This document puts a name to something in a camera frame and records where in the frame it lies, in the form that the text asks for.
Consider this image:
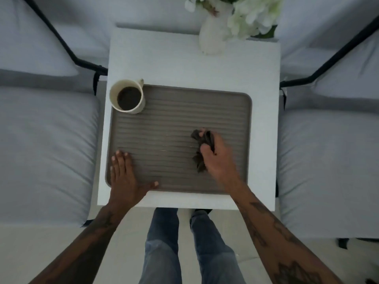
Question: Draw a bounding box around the person's right forearm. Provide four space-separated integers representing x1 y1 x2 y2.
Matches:
229 183 344 284

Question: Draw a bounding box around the grey chair on left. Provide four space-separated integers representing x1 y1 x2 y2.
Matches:
21 0 109 228

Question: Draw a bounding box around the dark grey cloth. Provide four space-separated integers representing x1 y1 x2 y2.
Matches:
190 129 216 174

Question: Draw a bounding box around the person's left forearm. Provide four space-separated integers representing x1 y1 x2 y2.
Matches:
29 204 131 284

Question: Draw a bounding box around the person's leg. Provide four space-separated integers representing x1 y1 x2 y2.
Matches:
189 209 246 284
139 207 182 284

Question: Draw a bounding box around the grey back cushion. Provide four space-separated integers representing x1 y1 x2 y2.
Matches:
0 0 79 77
312 29 379 99

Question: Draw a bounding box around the white square side table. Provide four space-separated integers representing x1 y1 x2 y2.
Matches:
97 26 281 211

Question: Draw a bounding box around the cream coffee mug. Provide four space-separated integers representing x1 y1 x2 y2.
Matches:
109 78 146 114

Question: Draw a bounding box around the person's left leg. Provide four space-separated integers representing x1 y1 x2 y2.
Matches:
139 207 182 284

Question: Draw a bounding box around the grey ribbed tray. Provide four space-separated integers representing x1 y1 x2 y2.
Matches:
105 84 253 195

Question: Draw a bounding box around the person's right leg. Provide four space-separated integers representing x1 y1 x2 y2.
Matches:
189 209 246 284

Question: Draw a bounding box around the person's right hand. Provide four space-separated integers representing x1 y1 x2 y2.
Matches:
200 128 246 194

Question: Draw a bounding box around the white flower bouquet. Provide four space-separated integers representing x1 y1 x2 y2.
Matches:
183 0 286 40

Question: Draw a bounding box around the person's left hand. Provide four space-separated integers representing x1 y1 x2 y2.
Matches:
108 150 159 213

